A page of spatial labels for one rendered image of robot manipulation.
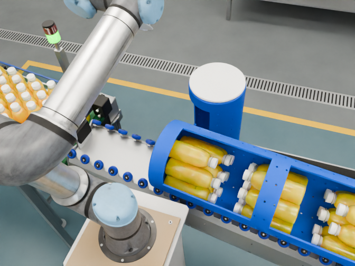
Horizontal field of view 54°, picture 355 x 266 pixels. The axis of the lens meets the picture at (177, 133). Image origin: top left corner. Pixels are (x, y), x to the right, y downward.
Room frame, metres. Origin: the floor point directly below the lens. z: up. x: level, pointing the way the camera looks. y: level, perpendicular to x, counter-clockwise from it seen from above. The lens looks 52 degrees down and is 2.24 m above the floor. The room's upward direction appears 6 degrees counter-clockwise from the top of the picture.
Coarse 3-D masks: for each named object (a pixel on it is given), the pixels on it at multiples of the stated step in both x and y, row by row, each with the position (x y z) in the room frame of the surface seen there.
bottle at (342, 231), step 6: (342, 228) 0.41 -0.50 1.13; (348, 228) 0.41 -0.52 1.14; (354, 228) 0.40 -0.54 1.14; (336, 234) 0.40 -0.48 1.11; (342, 234) 0.39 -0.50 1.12; (348, 234) 0.39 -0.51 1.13; (354, 234) 0.38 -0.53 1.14; (342, 240) 0.38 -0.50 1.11; (348, 240) 0.37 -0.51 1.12; (354, 240) 0.37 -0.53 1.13; (354, 246) 0.35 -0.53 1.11
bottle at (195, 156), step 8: (176, 144) 0.76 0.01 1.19; (184, 144) 0.76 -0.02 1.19; (176, 152) 0.74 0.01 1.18; (184, 152) 0.73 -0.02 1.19; (192, 152) 0.72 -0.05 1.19; (200, 152) 0.72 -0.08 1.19; (184, 160) 0.71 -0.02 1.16; (192, 160) 0.70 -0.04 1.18; (200, 160) 0.69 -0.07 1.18; (208, 160) 0.69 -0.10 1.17
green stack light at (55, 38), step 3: (57, 33) 1.52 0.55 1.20; (48, 36) 1.50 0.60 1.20; (51, 36) 1.50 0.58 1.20; (54, 36) 1.50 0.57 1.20; (57, 36) 1.51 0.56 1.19; (48, 39) 1.51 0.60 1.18; (51, 39) 1.50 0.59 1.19; (54, 39) 1.50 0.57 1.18; (57, 39) 1.51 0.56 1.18; (60, 39) 1.52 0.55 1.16; (51, 42) 1.50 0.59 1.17; (54, 42) 1.50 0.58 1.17; (57, 42) 1.50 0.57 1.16
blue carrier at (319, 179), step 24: (168, 144) 0.74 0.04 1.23; (216, 144) 0.83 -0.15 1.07; (240, 144) 0.72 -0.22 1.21; (240, 168) 0.75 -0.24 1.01; (288, 168) 0.59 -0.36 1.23; (312, 168) 0.59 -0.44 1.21; (168, 192) 0.64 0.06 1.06; (264, 192) 0.52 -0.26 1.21; (312, 192) 0.61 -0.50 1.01; (240, 216) 0.49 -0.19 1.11; (264, 216) 0.47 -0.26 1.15; (312, 216) 0.53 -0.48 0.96; (288, 240) 0.41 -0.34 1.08
